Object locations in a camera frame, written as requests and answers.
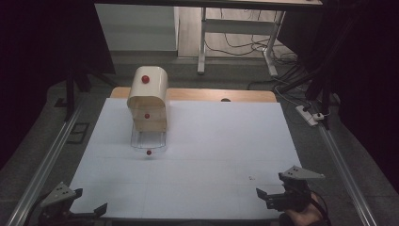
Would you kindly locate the white desk with metal legs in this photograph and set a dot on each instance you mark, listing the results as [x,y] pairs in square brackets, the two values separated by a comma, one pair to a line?
[238,25]

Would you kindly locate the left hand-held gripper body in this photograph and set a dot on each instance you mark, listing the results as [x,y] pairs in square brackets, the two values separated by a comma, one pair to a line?
[58,194]

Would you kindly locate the white table cover sheet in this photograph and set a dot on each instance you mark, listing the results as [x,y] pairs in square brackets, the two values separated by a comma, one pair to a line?
[200,163]

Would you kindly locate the white wall panel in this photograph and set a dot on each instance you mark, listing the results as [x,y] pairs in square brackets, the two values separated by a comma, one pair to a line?
[136,26]

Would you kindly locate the black curtain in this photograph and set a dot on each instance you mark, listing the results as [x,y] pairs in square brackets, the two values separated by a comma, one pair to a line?
[370,78]
[37,62]

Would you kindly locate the cream drawer cabinet red knobs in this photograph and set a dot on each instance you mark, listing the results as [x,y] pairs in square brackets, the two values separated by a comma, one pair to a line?
[148,99]

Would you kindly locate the black floor frame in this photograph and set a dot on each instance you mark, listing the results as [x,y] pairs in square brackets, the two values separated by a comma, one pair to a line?
[78,133]

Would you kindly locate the metal floor rail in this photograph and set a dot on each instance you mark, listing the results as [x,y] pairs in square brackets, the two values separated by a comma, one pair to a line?
[44,169]
[345,175]

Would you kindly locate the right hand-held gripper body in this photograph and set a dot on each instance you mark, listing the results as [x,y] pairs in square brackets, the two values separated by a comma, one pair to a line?
[295,191]

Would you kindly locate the black metal stand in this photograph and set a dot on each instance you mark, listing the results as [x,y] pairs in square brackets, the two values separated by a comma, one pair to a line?
[70,94]
[320,81]

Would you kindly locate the person's right hand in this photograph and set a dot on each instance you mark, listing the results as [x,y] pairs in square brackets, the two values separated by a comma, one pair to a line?
[302,216]

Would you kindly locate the white plug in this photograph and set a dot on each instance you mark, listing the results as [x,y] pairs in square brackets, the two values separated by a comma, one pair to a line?
[318,116]

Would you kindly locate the white power strip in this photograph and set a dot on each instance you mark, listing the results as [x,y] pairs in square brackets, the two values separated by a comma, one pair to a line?
[306,115]

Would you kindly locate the clear drawer red knob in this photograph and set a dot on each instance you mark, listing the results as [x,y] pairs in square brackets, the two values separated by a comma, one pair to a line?
[148,143]

